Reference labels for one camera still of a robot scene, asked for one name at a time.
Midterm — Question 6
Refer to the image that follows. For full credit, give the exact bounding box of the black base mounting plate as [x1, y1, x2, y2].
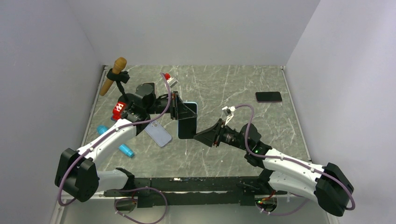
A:
[104, 176, 285, 208]

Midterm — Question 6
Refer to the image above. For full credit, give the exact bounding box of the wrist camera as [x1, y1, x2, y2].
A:
[164, 73, 179, 88]
[222, 106, 236, 125]

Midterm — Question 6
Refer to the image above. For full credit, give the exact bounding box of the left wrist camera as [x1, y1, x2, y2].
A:
[164, 73, 179, 88]

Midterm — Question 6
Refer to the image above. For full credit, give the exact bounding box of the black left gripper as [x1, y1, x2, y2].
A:
[146, 91, 198, 120]

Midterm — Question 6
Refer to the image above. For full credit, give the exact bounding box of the dark magenta phone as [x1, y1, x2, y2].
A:
[255, 91, 283, 103]

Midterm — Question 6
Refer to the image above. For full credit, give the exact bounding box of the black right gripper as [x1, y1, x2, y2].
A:
[193, 119, 250, 151]

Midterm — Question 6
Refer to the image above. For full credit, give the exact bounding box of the aluminium table edge rail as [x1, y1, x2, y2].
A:
[81, 65, 108, 146]

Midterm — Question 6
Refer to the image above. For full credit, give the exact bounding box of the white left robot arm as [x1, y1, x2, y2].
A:
[55, 83, 197, 205]

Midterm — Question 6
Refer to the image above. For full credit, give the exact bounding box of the blue marker pen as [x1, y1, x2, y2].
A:
[96, 125, 134, 158]

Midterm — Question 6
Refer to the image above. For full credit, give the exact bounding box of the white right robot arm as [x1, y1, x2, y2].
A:
[193, 119, 354, 217]

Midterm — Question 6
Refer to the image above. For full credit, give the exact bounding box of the phone in pink case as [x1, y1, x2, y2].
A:
[143, 82, 156, 94]

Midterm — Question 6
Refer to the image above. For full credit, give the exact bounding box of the lavender phone case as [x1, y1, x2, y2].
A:
[144, 120, 172, 147]

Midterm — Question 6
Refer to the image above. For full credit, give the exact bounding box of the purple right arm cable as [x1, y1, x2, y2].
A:
[229, 104, 356, 217]

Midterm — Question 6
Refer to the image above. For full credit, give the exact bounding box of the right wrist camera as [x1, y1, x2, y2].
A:
[222, 106, 236, 125]

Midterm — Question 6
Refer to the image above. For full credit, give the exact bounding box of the red white toy block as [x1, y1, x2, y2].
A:
[111, 101, 127, 121]

